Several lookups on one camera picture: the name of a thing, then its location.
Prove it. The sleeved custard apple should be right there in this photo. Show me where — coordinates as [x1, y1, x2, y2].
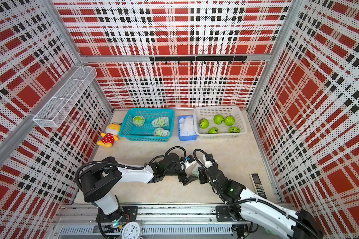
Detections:
[152, 117, 170, 127]
[133, 116, 145, 127]
[153, 127, 170, 137]

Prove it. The white foam net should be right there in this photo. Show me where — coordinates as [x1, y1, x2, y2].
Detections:
[185, 155, 213, 178]

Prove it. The wire mesh wall shelf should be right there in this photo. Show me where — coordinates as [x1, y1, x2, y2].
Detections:
[33, 65, 97, 128]

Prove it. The sleeved custard apple front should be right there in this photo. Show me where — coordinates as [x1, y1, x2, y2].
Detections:
[153, 127, 170, 137]

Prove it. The remote control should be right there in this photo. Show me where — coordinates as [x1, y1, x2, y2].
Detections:
[250, 173, 267, 199]

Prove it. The black hook rail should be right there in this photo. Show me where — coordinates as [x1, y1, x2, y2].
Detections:
[149, 56, 247, 64]

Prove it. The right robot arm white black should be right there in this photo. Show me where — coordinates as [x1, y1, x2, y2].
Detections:
[193, 149, 324, 239]

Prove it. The dark-spotted custard apple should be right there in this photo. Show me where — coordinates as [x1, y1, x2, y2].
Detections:
[198, 118, 209, 129]
[229, 126, 241, 133]

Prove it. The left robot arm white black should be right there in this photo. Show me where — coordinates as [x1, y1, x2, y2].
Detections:
[75, 146, 195, 216]

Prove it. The teal plastic basket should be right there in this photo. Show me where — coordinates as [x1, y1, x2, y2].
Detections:
[119, 108, 175, 142]

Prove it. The stack of white foam nets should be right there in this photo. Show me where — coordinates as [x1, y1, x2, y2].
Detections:
[179, 116, 196, 137]

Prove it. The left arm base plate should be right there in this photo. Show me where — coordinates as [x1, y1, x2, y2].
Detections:
[96, 206, 138, 224]

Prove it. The green custard apple back right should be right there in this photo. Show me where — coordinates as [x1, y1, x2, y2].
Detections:
[224, 116, 235, 126]

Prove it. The pale green custard apple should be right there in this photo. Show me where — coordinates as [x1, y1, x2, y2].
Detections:
[192, 167, 199, 178]

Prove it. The dark-spotted custard apple front right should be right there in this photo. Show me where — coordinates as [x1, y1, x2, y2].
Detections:
[229, 126, 241, 133]

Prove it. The sleeved custard apple left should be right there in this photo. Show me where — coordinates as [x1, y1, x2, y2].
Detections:
[133, 116, 145, 127]

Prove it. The round pressure gauge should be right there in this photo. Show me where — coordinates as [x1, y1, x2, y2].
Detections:
[121, 222, 143, 239]

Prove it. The green custard apple back middle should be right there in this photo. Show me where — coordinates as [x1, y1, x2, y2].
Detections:
[213, 115, 224, 125]

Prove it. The yellow red plush toy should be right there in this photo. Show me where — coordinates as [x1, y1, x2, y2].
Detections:
[97, 123, 121, 148]

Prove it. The green custard apple far left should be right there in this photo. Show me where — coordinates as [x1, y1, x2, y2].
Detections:
[208, 127, 219, 134]

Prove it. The dark-spotted custard apple front left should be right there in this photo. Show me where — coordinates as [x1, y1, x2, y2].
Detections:
[198, 118, 209, 129]

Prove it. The sleeved custard apple right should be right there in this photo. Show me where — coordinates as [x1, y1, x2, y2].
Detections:
[152, 117, 170, 127]

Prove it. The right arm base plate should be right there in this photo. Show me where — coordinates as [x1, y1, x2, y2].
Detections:
[215, 206, 243, 222]

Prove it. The white perforated plastic basket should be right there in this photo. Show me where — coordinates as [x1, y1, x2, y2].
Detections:
[193, 106, 247, 139]

